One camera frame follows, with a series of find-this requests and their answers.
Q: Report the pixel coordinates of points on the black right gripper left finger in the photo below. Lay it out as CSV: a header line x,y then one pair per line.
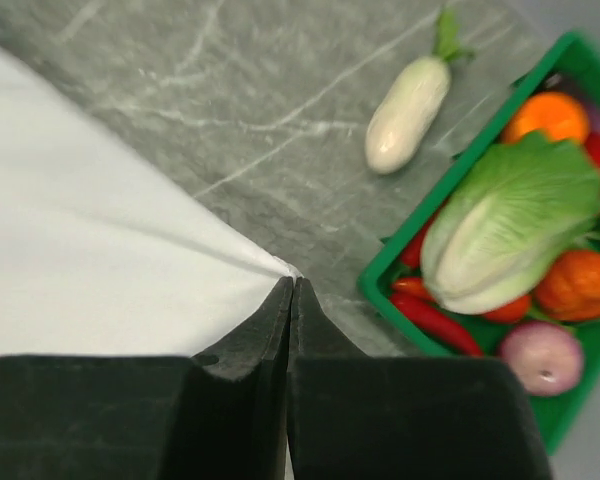
x,y
216,415

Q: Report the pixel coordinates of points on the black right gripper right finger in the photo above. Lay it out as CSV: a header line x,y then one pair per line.
x,y
352,416

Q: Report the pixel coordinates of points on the white t-shirt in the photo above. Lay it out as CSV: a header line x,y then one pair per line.
x,y
100,253

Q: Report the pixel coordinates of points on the red toy chili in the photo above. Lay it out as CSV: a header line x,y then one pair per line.
x,y
435,324

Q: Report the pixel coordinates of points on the toy carrot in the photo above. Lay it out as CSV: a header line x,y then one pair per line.
x,y
510,313

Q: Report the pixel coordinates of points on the pink toy onion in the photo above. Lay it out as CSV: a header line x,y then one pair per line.
x,y
546,358

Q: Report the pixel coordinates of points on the orange toy pumpkin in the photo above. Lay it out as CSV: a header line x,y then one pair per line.
x,y
570,290

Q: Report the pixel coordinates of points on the toy napa cabbage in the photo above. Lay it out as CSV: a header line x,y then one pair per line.
x,y
517,209

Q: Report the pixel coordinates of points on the white toy radish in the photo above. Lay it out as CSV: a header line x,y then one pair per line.
x,y
411,104

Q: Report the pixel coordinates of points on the orange toy fruit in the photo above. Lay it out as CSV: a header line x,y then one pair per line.
x,y
557,115

